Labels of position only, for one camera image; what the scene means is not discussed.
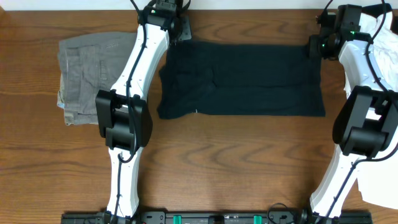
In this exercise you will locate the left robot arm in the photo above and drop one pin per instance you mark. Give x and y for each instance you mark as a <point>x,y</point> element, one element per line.
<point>123,114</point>

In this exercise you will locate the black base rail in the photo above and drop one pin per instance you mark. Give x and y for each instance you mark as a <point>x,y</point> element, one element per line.
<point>283,217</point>

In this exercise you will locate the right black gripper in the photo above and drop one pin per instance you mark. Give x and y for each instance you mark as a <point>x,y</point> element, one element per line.
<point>313,40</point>

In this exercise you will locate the folded grey khaki pants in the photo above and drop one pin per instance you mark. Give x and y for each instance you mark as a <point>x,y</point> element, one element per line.
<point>89,63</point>

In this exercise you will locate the black garment under white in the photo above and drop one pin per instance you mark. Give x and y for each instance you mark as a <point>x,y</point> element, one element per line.
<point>377,10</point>

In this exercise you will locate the black t-shirt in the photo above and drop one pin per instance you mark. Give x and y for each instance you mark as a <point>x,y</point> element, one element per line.
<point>231,79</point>

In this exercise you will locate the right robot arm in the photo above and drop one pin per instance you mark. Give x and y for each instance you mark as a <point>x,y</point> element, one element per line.
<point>364,132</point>

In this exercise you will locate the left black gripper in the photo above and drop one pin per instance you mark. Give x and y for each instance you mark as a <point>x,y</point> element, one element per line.
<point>187,35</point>

